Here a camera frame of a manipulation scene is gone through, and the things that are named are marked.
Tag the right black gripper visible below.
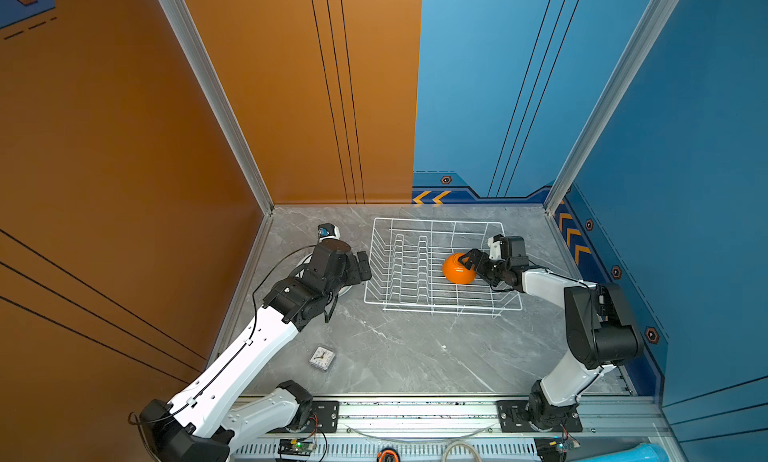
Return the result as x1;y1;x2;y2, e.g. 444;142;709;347
458;249;510;286

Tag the orange bowl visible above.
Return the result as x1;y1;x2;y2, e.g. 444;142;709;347
442;253;476;285

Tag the white wire dish rack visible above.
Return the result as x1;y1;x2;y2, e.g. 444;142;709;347
364;217;523;317

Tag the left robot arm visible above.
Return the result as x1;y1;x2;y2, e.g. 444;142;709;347
131;238;372;461

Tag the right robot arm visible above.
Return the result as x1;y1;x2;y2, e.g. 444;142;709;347
442;234;644;431

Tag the small white square clock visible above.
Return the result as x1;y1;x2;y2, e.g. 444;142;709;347
309;346;336;371

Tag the orange black round object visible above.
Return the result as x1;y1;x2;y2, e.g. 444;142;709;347
376;448;400;462

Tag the green circuit board left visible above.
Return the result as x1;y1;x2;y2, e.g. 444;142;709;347
276;438;317;461

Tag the circuit board right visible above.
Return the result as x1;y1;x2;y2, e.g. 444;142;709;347
534;438;581;462

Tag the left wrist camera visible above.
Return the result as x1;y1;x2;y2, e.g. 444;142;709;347
317;223;341;242

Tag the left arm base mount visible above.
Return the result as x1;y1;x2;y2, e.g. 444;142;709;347
269;399;340;434

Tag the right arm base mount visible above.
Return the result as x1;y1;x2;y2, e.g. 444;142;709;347
496;399;583;433

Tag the white cable loop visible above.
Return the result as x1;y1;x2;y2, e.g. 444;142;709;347
440;439;481;462

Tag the aluminium front rail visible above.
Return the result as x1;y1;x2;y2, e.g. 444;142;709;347
167;394;673;440

